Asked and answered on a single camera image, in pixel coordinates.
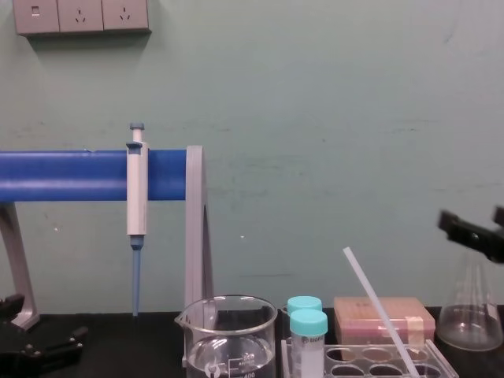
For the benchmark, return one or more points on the white stirring rod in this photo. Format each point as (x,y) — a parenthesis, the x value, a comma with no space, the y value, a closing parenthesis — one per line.
(372,295)

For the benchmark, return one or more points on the glass beaker with water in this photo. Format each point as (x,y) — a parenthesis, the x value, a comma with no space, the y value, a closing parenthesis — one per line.
(230,354)

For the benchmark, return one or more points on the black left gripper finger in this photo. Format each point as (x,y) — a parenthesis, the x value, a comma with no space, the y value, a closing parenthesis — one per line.
(12,309)
(55,350)

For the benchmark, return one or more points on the blue and grey pipette stand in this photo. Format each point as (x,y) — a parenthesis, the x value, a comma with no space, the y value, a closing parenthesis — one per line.
(63,175)

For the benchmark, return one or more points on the grey wall socket panel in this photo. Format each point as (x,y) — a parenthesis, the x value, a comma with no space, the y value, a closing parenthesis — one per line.
(82,15)

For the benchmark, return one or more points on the pink pipette tip box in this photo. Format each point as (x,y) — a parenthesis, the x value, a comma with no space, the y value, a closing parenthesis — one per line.
(354,319)

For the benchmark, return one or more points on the teal capped sample tube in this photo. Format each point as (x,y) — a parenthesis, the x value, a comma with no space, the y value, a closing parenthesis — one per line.
(308,346)
(304,304)

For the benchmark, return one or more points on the glass conical flask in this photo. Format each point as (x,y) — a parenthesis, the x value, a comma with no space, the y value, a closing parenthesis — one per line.
(468,323)

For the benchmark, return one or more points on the clear plastic tube rack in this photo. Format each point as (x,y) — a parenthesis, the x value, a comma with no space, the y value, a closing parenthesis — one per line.
(378,360)

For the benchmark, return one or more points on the white and blue pipette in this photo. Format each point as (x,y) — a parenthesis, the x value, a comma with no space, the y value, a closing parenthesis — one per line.
(136,193)

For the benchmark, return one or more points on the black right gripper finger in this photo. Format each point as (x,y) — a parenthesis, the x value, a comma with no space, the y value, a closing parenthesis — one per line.
(474,236)
(499,216)

